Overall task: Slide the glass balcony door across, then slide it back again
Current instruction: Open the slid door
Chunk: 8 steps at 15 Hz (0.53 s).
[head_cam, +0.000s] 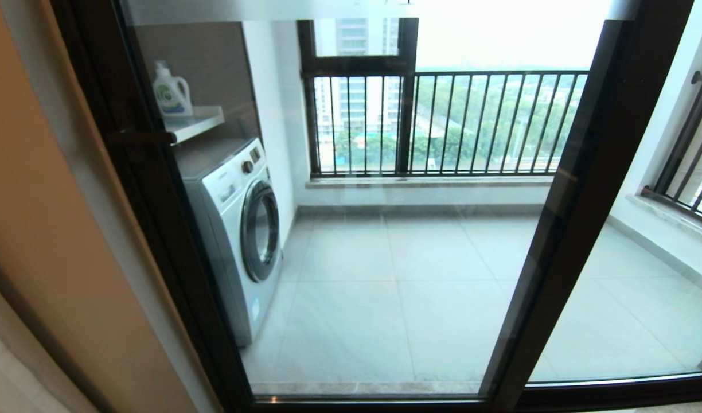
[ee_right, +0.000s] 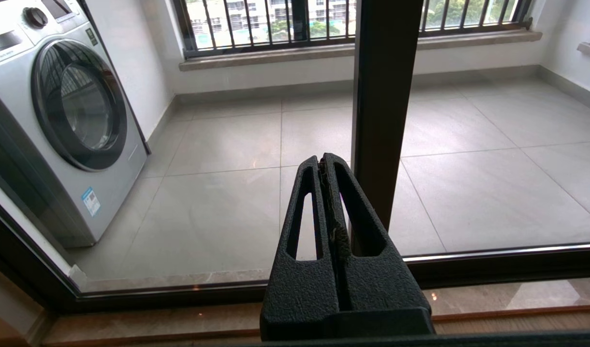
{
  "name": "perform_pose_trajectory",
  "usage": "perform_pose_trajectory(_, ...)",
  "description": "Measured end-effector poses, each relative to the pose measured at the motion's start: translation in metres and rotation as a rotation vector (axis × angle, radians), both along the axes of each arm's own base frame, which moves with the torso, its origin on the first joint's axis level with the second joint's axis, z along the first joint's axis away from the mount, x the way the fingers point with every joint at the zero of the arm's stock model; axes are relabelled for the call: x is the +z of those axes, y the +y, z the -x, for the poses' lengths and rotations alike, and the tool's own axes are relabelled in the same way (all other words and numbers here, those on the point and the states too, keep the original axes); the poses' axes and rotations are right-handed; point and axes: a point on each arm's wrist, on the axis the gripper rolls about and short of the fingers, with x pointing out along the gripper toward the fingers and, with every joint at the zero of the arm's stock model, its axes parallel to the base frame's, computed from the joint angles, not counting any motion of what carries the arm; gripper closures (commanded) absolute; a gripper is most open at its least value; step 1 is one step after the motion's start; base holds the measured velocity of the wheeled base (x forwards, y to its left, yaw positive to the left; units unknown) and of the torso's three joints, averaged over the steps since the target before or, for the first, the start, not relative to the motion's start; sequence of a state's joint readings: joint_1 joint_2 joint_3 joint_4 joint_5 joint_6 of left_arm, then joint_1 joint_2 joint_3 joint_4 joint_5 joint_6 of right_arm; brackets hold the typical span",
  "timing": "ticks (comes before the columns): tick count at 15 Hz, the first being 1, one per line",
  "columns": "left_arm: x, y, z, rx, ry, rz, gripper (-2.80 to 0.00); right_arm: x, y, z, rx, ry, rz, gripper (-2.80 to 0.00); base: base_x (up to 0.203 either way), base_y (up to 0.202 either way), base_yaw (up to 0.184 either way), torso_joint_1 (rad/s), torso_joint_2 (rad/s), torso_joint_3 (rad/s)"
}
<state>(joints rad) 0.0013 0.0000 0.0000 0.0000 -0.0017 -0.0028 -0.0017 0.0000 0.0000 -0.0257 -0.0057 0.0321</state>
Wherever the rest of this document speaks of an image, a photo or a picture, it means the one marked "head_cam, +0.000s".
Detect long dark metal balcony railing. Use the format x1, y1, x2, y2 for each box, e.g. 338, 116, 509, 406
311, 69, 590, 176

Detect white laundry detergent bottle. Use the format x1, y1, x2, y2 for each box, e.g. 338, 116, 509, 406
152, 60, 194, 118

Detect white wall shelf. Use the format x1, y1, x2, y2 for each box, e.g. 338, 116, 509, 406
162, 105, 225, 145

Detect dark window frame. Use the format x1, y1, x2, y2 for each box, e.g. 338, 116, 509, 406
297, 18, 419, 177

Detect short dark metal window railing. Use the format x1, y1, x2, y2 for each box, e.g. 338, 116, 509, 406
641, 46, 702, 230

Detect black framed sliding glass door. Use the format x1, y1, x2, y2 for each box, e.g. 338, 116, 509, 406
50, 0, 702, 413

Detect dark door handle lever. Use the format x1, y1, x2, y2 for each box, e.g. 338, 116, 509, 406
106, 131, 178, 146

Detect white front-loading washing machine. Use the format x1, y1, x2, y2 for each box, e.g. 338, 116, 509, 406
173, 137, 284, 348

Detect short grey stone window sill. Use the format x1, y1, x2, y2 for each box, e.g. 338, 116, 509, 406
626, 194, 702, 248

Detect long grey stone window sill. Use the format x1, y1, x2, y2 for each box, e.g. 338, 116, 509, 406
305, 175, 555, 190

